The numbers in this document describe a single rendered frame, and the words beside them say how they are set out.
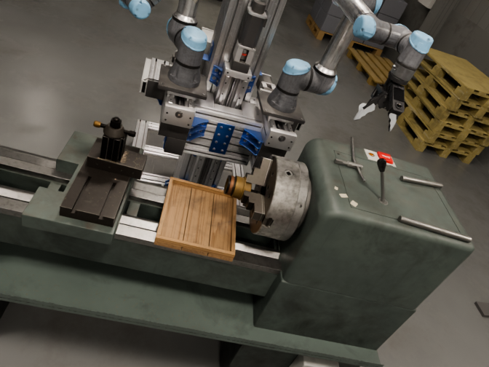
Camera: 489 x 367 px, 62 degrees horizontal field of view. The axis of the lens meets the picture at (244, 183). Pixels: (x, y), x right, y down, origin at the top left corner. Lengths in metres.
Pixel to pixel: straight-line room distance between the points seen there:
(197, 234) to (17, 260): 0.74
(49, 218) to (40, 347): 0.93
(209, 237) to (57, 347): 1.02
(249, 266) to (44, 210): 0.76
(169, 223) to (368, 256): 0.75
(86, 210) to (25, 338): 0.99
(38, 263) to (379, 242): 1.33
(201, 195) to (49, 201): 0.60
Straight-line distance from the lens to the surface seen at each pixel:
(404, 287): 1.73
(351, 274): 1.61
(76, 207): 1.48
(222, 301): 1.87
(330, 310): 1.78
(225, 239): 1.61
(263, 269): 1.63
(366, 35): 1.51
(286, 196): 1.43
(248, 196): 1.50
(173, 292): 1.83
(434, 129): 5.41
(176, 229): 1.58
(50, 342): 2.29
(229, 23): 2.02
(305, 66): 1.98
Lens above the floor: 2.01
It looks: 36 degrees down
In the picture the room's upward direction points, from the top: 23 degrees clockwise
